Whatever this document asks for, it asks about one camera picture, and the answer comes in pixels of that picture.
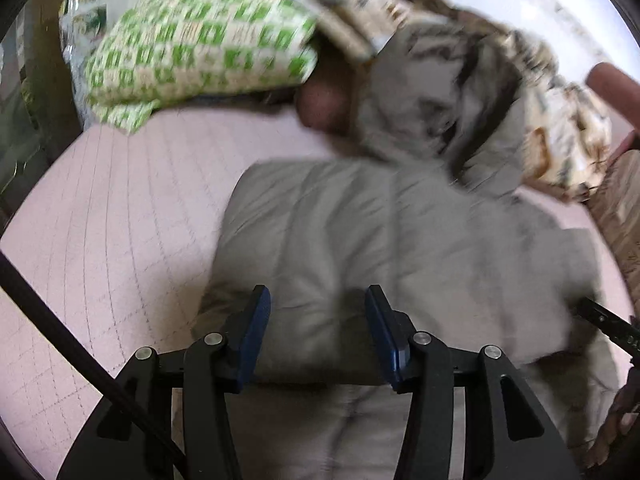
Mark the green patterned pillow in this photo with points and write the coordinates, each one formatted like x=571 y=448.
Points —
x=200 y=45

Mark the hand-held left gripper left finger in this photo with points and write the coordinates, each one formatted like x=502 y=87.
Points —
x=257 y=325

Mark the wooden glass door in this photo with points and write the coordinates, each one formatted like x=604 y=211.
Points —
x=50 y=60

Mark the grey quilted jacket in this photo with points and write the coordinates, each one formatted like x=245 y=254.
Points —
x=350 y=220

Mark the clear plastic bag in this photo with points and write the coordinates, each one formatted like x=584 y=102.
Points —
x=80 y=15

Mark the striped brown cushion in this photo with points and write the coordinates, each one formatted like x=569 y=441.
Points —
x=622 y=210

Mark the leaf print fleece blanket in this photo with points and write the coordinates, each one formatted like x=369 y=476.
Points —
x=565 y=125

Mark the person's right hand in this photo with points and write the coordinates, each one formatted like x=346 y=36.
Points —
x=620 y=420

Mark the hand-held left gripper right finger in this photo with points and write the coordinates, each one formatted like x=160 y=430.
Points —
x=382 y=332

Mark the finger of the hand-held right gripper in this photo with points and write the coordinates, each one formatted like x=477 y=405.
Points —
x=607 y=322

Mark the pink quilted bed sheet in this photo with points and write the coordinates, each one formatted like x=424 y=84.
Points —
x=125 y=220

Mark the brown sofa armrest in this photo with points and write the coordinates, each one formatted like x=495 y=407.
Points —
x=612 y=80

